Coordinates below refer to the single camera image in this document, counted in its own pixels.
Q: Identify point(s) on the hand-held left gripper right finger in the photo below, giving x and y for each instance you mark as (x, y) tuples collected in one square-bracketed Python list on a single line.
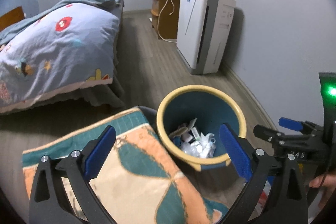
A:
[(235, 153)]

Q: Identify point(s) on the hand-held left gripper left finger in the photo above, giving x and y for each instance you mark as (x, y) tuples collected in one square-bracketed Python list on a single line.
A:
[(101, 153)]

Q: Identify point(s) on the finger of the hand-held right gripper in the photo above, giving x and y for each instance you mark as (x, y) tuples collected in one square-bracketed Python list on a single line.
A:
[(288, 123), (265, 134)]

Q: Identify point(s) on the clear plastic bag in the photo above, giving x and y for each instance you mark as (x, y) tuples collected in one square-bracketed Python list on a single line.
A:
[(199, 148)]

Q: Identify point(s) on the small white bottle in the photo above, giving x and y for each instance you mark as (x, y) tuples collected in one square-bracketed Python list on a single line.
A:
[(195, 133)]

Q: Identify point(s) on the round bin with yellow rim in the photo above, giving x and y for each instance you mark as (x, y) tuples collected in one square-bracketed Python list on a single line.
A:
[(183, 108)]

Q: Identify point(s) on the person's right hand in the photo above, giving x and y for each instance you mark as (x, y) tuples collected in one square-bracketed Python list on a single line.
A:
[(329, 182)]

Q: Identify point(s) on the blue white red paper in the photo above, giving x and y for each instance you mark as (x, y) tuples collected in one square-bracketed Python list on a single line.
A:
[(266, 187)]

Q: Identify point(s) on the blue printed duvet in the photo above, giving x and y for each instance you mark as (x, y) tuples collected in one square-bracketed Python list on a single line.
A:
[(65, 50)]

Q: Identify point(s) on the white air purifier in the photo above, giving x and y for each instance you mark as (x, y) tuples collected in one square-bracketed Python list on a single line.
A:
[(194, 29)]

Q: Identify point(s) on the wooden television cabinet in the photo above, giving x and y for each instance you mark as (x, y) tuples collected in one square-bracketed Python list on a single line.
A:
[(168, 22)]

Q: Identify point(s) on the wooden bed headboard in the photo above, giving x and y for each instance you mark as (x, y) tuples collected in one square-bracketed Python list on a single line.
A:
[(10, 19)]

